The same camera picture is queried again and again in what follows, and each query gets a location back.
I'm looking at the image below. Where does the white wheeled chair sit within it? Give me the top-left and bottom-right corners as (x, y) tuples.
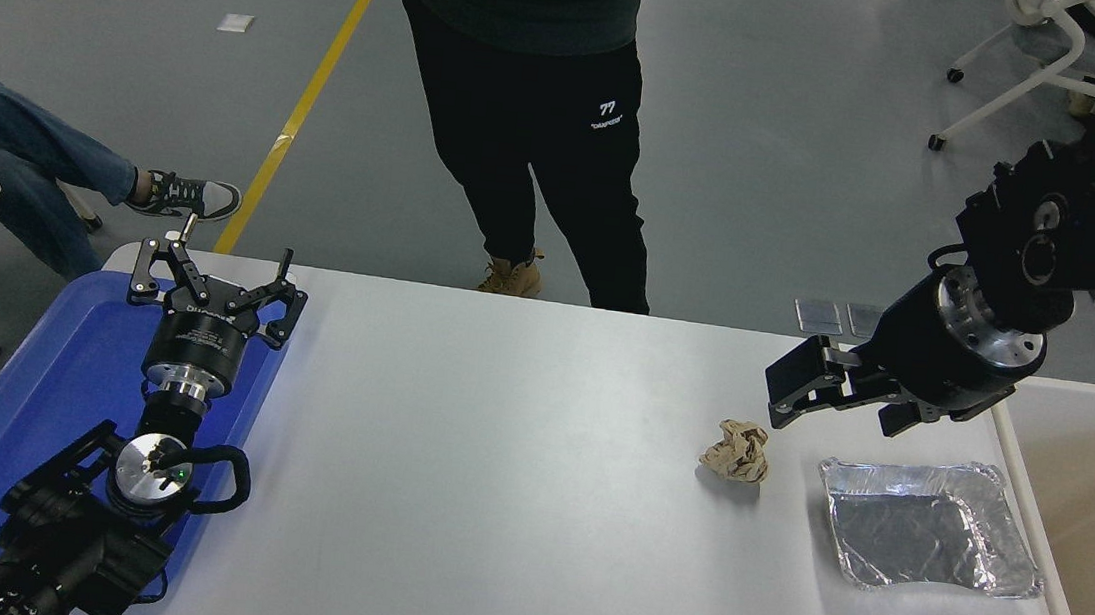
(927, 0), (1095, 167)

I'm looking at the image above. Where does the metal floor plate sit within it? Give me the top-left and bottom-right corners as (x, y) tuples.
(793, 297), (847, 338)
(844, 302), (887, 340)

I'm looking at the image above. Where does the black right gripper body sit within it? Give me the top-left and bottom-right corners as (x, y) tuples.
(849, 263), (1029, 430)

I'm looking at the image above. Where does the silver foil tray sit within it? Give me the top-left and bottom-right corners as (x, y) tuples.
(807, 447), (1057, 607)

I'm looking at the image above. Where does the blue plastic tray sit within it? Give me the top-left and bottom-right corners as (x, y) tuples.
(0, 260), (297, 608)

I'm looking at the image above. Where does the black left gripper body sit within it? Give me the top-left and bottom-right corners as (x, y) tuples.
(141, 289), (258, 392)

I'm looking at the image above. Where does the crumpled tan paper ball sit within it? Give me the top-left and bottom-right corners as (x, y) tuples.
(698, 417), (774, 486)

